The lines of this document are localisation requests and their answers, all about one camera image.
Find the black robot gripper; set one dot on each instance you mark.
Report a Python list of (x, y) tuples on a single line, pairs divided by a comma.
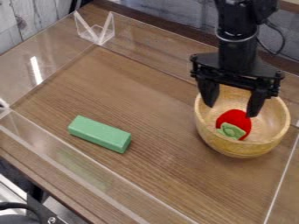
[(260, 79)]

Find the red plush strawberry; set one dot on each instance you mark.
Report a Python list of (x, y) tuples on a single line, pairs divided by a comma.
[(233, 124)]

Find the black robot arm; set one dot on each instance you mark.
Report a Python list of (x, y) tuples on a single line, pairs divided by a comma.
[(233, 65)]

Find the green rectangular block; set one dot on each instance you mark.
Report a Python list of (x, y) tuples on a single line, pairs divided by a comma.
[(100, 134)]

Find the black table clamp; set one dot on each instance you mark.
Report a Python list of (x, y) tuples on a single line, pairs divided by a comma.
[(41, 213)]

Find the clear acrylic tray wall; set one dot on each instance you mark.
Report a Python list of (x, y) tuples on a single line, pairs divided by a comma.
[(132, 85)]

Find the clear acrylic corner bracket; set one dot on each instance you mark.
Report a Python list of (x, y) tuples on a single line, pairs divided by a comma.
[(96, 34)]

